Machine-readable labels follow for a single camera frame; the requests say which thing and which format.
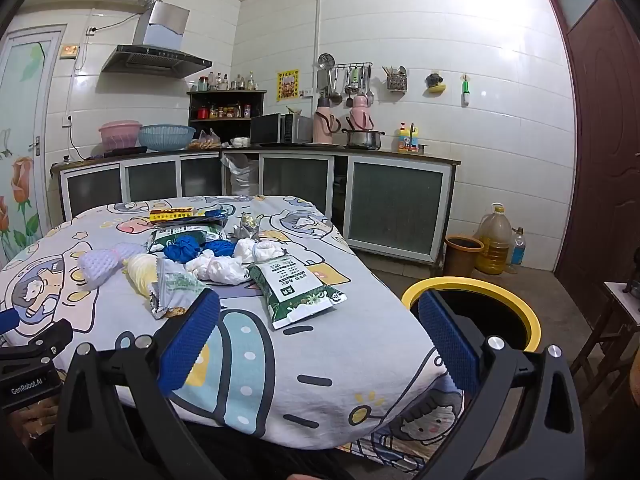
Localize brown wooden door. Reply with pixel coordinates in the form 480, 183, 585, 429
547, 0, 640, 333

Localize pink thermos flask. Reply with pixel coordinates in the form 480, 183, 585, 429
346, 95, 374, 133
313, 97, 342, 144

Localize steel range hood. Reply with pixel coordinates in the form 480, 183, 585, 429
101, 1, 213, 80

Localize brown plastic bin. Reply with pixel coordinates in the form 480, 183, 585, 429
443, 235, 485, 279

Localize green snack packet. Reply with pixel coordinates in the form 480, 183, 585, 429
147, 225, 227, 254
247, 255, 348, 331

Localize crumpled blue plastic ball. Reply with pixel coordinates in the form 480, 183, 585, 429
165, 237, 204, 263
202, 239, 236, 260

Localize black kitchen shelf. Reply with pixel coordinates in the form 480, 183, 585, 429
187, 90, 268, 136

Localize silver microwave oven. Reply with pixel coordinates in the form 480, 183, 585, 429
250, 113, 313, 146

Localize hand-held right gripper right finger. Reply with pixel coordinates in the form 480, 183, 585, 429
417, 289, 586, 480

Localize glass-door kitchen cabinet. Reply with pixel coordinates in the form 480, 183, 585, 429
50, 145, 461, 264

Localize row of spice jars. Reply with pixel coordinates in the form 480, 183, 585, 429
197, 104, 252, 120

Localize blue plastic basket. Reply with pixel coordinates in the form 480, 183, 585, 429
138, 124, 196, 152

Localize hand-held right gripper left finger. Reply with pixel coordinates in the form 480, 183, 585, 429
52, 287, 226, 480

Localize yellow cardboard box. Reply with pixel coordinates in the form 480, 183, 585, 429
149, 206, 197, 224

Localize yellow detergent bottle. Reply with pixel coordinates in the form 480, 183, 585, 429
396, 121, 420, 154

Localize large cooking oil jug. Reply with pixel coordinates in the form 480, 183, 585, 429
475, 203, 514, 276

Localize pink plastic basin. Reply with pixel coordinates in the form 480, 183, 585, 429
98, 120, 143, 150

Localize wooden stool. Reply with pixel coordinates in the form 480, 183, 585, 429
570, 280, 640, 411

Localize yellow foam fruit net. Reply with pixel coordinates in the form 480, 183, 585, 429
123, 253, 160, 295

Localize white plastic sack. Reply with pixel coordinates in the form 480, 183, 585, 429
221, 154, 260, 196

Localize silver exhaust duct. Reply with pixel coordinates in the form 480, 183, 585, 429
37, 0, 161, 22

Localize crumpled silver wrapper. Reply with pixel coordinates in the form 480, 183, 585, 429
232, 212, 264, 239

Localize wall chopstick holder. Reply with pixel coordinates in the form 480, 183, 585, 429
382, 65, 407, 93

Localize cartoon printed tablecloth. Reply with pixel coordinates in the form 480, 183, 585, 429
0, 194, 466, 473

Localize grey green-printed snack wrapper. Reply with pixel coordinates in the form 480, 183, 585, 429
148, 259, 208, 320

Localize blue plastic bottle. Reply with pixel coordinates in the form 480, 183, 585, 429
510, 227, 527, 267

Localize flower printed glass door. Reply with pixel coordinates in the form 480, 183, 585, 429
0, 25, 67, 267

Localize clear bag of food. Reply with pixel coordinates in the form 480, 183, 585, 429
187, 129, 222, 151

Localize yellow-rimmed black trash bin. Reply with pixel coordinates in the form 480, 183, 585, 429
401, 276, 542, 356

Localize yellow wall poster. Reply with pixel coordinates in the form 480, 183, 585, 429
277, 70, 300, 102

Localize row of condiment bottles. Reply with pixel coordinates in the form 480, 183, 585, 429
197, 71, 261, 92

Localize large white tissue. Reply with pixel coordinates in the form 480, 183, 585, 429
186, 253, 249, 286

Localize steel cooking pot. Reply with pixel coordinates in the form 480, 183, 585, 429
341, 129, 386, 151

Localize hanging utensil rack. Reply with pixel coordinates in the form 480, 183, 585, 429
318, 53, 374, 109

